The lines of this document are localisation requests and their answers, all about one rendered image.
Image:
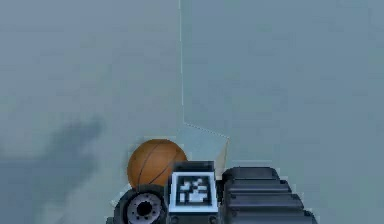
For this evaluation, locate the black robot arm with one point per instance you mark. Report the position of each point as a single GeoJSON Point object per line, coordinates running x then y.
{"type": "Point", "coordinates": [253, 196]}

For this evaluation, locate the orange basketball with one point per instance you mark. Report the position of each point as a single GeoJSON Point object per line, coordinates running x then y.
{"type": "Point", "coordinates": [151, 161]}

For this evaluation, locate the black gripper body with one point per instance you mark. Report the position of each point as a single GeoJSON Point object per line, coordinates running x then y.
{"type": "Point", "coordinates": [143, 208]}

